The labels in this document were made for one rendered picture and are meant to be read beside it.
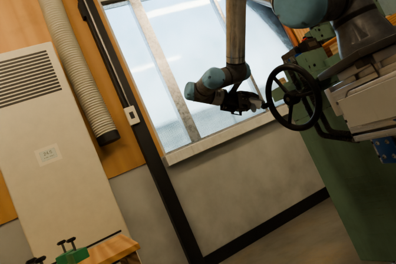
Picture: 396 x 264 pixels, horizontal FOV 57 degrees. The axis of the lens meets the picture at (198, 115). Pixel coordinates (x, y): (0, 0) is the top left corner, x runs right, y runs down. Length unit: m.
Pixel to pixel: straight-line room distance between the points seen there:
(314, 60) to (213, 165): 1.46
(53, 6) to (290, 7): 2.09
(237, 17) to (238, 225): 1.86
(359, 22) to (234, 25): 0.49
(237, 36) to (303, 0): 0.49
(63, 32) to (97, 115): 0.62
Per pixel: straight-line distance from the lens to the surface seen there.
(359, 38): 1.03
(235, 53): 1.39
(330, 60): 1.63
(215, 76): 1.33
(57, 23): 2.73
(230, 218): 2.84
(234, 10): 1.35
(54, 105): 2.39
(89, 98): 2.52
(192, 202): 2.74
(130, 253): 1.58
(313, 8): 0.92
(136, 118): 2.61
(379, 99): 0.80
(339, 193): 1.84
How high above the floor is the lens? 0.74
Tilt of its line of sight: 6 degrees up
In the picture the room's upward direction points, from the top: 24 degrees counter-clockwise
